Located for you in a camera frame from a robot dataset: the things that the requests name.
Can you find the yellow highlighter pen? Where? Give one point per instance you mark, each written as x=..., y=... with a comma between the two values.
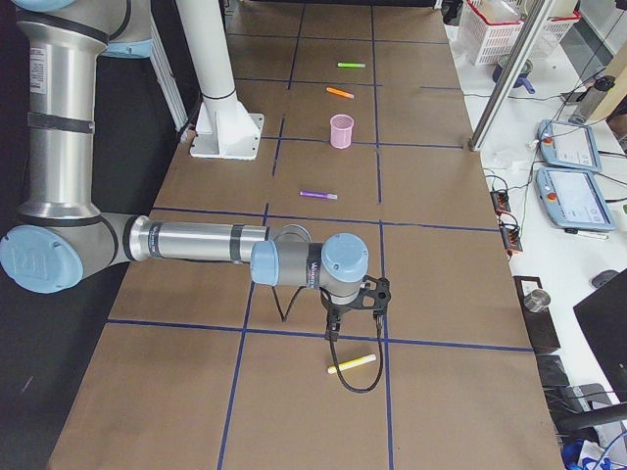
x=350, y=364

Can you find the pink mesh pen holder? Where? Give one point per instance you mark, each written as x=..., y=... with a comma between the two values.
x=341, y=131

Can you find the green highlighter pen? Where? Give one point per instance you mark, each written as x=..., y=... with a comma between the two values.
x=355, y=66

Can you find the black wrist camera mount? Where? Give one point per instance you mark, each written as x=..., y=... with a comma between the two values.
x=376, y=295

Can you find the aluminium frame post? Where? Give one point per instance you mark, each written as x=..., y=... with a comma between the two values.
x=518, y=55

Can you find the blue teach pendant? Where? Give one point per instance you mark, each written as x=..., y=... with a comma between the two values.
x=569, y=145
x=573, y=200

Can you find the far blue teach pendant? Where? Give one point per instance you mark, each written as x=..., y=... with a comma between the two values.
x=569, y=145

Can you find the white pillar with base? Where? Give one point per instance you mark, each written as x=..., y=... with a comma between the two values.
x=224, y=129

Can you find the white plastic basket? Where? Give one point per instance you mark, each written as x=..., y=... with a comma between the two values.
x=489, y=29

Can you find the near blue teach pendant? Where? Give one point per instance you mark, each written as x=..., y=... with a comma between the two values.
x=573, y=200

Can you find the orange highlighter pen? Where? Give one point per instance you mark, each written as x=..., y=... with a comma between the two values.
x=340, y=93

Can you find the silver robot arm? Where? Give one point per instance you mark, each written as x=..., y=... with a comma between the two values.
x=64, y=238

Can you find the purple highlighter pen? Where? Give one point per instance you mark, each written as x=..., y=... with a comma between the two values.
x=318, y=195

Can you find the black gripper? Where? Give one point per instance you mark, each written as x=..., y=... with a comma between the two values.
x=336, y=309

